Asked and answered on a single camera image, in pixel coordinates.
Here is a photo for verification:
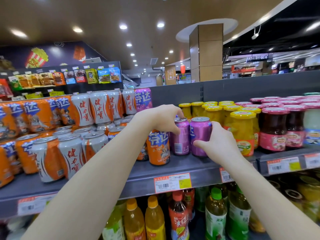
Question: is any person's right hand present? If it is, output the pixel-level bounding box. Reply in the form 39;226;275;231
193;121;243;168

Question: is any person's left hand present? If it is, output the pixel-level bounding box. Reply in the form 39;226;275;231
136;104;185;135

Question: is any purple soda can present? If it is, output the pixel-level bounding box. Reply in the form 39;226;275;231
189;116;213;157
134;88;153;113
170;117;191;156

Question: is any person's right forearm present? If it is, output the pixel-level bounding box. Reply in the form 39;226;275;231
220;151;320;240

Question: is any person's left forearm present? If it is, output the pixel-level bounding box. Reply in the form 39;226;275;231
21;111;150;240

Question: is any orange soda can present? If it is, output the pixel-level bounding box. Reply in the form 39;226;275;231
136;142;149;161
146;130;171;166

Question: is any grey metal shelf unit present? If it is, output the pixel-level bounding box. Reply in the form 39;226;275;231
0;70;320;240

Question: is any white red price tag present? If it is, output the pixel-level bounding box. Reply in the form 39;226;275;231
304;153;320;170
266;157;302;175
153;172;192;194
219;167;234;183
17;193;58;217

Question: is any row of yellow fruit jars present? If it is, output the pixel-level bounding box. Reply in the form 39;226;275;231
178;100;262;157

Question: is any green cap tea bottle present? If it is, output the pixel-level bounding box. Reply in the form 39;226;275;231
205;187;228;240
226;183;252;240
195;186;210;213

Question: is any red label tea bottle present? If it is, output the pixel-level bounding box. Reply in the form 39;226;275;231
168;190;190;240
182;188;196;222

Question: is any row of red jam jars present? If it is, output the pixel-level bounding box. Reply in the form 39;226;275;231
235;95;320;153

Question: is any stack of white orange cans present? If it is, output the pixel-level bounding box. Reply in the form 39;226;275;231
32;88;137;183

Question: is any black display shelf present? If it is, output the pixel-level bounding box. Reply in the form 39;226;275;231
0;61;124;101

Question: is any brown square pillar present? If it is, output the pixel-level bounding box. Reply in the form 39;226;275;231
189;23;224;83

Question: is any yellow juice bottle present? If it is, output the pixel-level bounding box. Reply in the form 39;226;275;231
123;198;147;240
145;195;167;240

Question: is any dark shop sign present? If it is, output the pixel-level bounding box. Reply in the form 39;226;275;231
246;54;269;63

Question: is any group of lower shelf jars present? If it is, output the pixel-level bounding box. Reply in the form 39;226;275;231
267;169;320;224

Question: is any row of snack packets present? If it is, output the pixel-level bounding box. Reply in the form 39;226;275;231
7;67;122;91

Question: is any white jar with pink lid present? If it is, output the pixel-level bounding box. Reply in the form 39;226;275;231
303;103;320;146

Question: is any group of ceiling spotlights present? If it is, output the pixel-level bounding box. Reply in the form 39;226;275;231
9;20;176;67

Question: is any pale green drink bottle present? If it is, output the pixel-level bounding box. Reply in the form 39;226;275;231
102;200;127;240

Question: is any stack of orange drink cans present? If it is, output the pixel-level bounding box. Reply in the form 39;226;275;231
0;95;76;188

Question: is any white security camera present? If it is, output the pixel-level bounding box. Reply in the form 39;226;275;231
251;25;262;40

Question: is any popcorn wall poster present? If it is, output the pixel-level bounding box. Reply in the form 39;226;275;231
0;41;108;71

